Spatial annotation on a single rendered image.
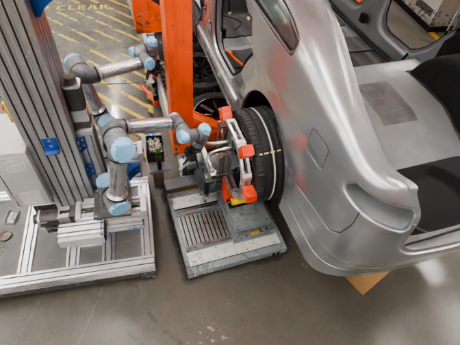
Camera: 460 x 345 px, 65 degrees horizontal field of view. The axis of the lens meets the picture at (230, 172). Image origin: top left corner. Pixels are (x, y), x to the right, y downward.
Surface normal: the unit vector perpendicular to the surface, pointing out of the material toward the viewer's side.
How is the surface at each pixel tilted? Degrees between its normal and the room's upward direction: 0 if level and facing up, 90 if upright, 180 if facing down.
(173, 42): 90
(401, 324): 0
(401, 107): 2
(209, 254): 0
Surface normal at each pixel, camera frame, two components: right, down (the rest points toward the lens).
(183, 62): 0.31, 0.74
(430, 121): 0.18, -0.32
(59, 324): 0.07, -0.65
